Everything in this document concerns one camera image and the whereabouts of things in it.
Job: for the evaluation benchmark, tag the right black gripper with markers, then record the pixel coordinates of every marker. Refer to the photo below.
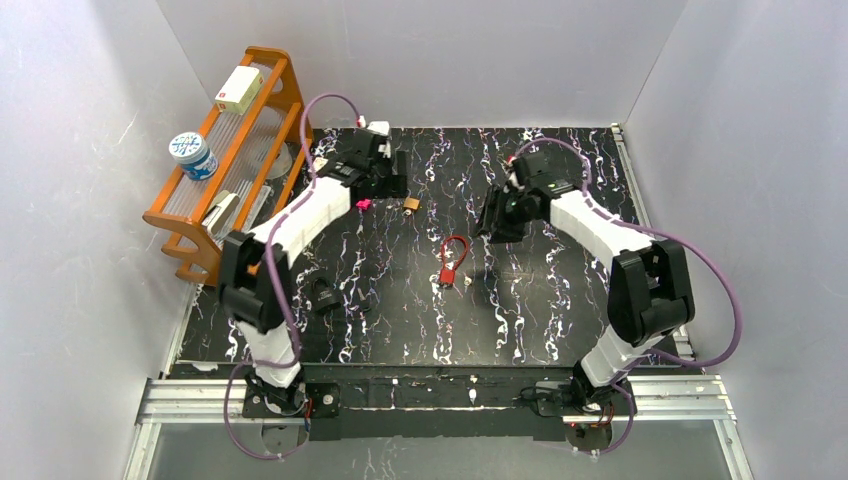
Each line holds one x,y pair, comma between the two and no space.
496,216

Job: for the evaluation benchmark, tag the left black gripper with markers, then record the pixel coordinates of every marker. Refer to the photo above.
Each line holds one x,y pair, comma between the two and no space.
387,175

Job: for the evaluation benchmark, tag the brass padlock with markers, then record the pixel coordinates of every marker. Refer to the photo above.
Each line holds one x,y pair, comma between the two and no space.
410,206

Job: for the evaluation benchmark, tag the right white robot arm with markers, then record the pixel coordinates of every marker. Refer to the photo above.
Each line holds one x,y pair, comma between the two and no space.
649,290

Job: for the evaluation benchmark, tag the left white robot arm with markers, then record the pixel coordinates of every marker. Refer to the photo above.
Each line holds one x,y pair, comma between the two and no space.
255,276

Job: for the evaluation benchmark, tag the black padlock key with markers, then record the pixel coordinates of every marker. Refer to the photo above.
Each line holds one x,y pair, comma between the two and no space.
364,302

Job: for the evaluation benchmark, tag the small white cardboard box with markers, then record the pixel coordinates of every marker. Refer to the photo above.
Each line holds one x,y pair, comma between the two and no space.
320,164

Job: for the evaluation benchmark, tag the clear glass bowl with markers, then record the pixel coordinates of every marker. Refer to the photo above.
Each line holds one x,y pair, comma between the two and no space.
281,164

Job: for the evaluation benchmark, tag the black padlock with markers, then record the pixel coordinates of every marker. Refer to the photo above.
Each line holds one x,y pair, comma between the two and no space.
324,296

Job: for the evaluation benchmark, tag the orange wooden shelf rack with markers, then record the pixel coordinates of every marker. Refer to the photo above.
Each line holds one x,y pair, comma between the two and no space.
246,147

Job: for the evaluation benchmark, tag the white stapler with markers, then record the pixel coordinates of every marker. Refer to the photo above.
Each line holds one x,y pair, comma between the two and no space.
222,207

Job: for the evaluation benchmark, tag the white green box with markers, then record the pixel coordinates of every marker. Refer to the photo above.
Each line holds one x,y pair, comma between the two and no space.
240,89

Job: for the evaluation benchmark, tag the blue white round jar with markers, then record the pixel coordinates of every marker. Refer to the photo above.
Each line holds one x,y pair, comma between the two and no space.
192,153

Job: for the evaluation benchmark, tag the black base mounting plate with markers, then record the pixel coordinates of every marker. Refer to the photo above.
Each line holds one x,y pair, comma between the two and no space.
475,405

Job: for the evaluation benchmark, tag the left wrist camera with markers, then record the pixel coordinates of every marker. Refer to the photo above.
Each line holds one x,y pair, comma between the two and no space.
378,142

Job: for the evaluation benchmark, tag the red cable padlock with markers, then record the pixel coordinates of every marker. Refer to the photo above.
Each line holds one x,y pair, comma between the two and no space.
449,264

